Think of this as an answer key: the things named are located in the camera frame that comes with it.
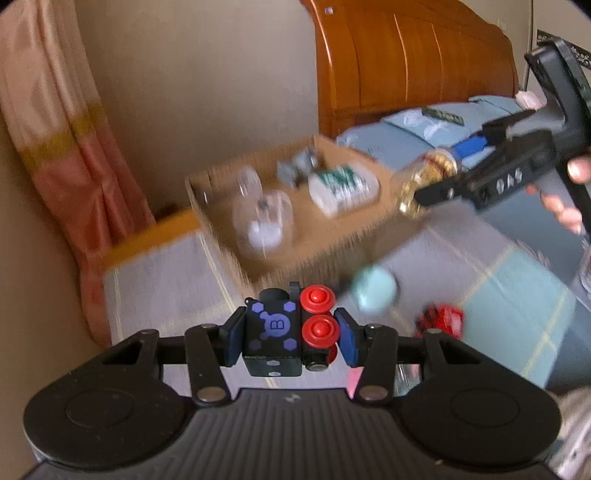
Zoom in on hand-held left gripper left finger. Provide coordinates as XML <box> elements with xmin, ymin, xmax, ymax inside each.
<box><xmin>99</xmin><ymin>308</ymin><xmax>247</xmax><ymax>408</ymax></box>

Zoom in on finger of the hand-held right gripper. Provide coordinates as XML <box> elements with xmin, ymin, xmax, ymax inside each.
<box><xmin>413</xmin><ymin>173</ymin><xmax>474</xmax><ymax>207</ymax></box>
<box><xmin>455</xmin><ymin>111</ymin><xmax>543</xmax><ymax>160</ymax></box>

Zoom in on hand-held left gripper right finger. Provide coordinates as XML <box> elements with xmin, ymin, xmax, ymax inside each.
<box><xmin>333</xmin><ymin>308</ymin><xmax>481</xmax><ymax>402</ymax></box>

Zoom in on black cube toy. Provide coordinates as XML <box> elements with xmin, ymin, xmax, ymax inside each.
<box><xmin>242</xmin><ymin>281</ymin><xmax>340</xmax><ymax>377</ymax></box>

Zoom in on white green packet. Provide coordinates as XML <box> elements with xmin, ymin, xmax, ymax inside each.
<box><xmin>308</xmin><ymin>164</ymin><xmax>380</xmax><ymax>217</ymax></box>

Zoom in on cardboard box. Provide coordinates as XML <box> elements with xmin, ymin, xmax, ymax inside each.
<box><xmin>185</xmin><ymin>134</ymin><xmax>430</xmax><ymax>282</ymax></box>

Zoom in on clear plastic container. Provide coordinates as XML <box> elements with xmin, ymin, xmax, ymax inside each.
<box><xmin>231</xmin><ymin>166</ymin><xmax>296</xmax><ymax>254</ymax></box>

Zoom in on grey toy dog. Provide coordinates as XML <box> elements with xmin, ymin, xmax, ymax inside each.
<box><xmin>277</xmin><ymin>145</ymin><xmax>321</xmax><ymax>188</ymax></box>

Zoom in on person's right hand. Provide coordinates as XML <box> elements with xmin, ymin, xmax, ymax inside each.
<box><xmin>529</xmin><ymin>156</ymin><xmax>591</xmax><ymax>234</ymax></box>

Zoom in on green patterned flat case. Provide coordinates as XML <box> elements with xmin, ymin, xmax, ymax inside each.
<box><xmin>422</xmin><ymin>106</ymin><xmax>465</xmax><ymax>125</ymax></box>

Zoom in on small clear plastic cup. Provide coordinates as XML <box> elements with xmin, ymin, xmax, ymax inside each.
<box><xmin>353</xmin><ymin>265</ymin><xmax>398</xmax><ymax>312</ymax></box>

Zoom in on blue floral pillow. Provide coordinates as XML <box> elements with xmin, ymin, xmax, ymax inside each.
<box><xmin>383</xmin><ymin>95</ymin><xmax>527</xmax><ymax>155</ymax></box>

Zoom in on blue pillows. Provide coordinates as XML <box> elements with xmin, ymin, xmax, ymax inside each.
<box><xmin>337</xmin><ymin>95</ymin><xmax>527</xmax><ymax>169</ymax></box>

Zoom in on red toy train car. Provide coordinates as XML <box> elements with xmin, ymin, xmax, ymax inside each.
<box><xmin>413</xmin><ymin>304</ymin><xmax>465</xmax><ymax>340</ymax></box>

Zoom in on checkered blue grey blanket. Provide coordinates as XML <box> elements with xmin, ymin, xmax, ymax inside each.
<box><xmin>102</xmin><ymin>203</ymin><xmax>591</xmax><ymax>398</ymax></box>

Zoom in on wooden bed headboard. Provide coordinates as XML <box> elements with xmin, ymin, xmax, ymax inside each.
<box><xmin>300</xmin><ymin>0</ymin><xmax>520</xmax><ymax>139</ymax></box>

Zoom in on pink beige curtain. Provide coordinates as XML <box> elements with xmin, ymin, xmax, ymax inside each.
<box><xmin>0</xmin><ymin>0</ymin><xmax>155</xmax><ymax>347</ymax></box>

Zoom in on thin grey cable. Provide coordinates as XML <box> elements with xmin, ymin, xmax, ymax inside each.
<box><xmin>525</xmin><ymin>0</ymin><xmax>537</xmax><ymax>90</ymax></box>

